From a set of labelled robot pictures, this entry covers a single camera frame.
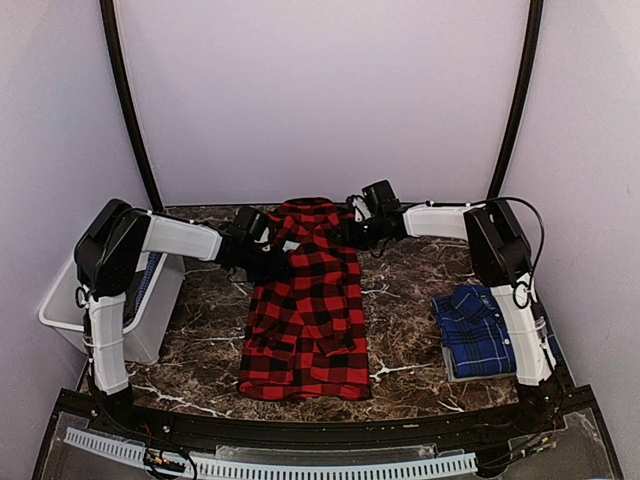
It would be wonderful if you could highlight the blue checked shirt in bin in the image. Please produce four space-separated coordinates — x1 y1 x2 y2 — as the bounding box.
123 252 162 328

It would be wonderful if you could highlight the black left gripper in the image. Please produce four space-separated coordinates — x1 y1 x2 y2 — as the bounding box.
239 241 294 284

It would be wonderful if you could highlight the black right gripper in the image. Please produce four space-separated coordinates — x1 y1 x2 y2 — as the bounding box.
335 214 384 251

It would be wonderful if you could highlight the right black frame post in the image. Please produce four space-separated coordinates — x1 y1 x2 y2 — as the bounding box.
486 0 544 198

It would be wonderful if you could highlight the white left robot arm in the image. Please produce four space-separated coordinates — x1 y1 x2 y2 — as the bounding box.
73 199 293 396

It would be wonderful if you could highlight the folded grey shirt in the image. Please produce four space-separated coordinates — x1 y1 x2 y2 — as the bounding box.
441 346 516 383

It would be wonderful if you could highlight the black frame post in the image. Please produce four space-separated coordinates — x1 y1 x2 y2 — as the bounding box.
99 0 164 212
486 0 544 198

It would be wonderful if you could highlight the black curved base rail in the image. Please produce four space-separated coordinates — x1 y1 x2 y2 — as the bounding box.
54 384 596 451

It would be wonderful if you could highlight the folded blue plaid shirt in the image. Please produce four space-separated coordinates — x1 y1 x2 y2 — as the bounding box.
430 284 564 379

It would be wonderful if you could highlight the white slotted cable duct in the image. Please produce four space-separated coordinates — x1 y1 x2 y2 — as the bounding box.
64 427 477 479

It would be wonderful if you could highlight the white plastic laundry bin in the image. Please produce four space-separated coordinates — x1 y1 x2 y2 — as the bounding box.
38 254 185 365

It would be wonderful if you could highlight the left black frame post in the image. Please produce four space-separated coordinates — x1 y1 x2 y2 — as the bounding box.
99 0 164 212

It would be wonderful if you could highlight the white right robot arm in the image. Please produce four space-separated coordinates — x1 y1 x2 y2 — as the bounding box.
339 180 556 387

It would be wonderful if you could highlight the red black plaid shirt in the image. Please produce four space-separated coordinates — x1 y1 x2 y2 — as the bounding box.
237 197 371 401

